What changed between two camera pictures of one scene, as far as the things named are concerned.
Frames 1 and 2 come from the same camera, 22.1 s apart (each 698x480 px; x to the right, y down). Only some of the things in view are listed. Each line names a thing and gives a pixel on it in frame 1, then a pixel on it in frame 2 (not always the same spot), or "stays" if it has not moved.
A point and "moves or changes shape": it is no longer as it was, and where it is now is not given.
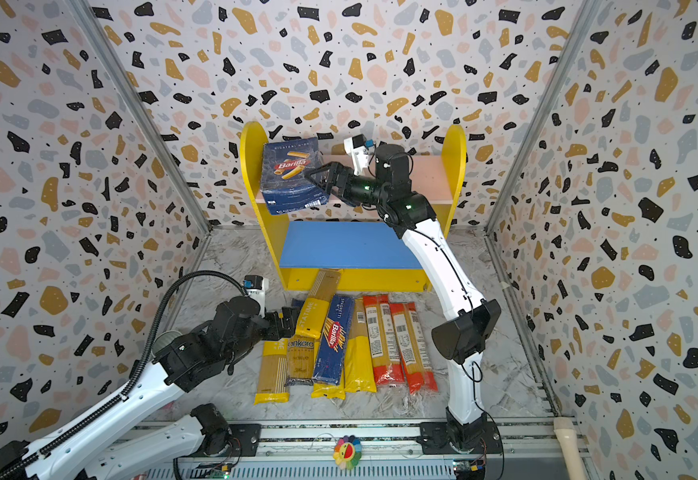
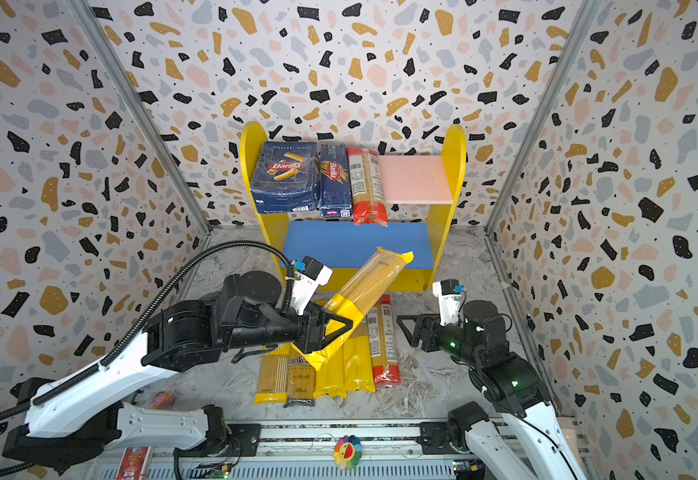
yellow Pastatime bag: (315, 309) moves or changes shape
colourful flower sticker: (347, 452) stays
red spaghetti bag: (384, 346) stays
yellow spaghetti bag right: (359, 368) stays
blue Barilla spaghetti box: (333, 347) → (335, 186)
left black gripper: (278, 331) → (317, 320)
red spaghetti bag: (418, 374) moves or changes shape
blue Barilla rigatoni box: (283, 180) moves or changes shape
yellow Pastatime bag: (274, 373) stays
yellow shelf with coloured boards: (371, 253) stays
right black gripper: (334, 180) → (430, 330)
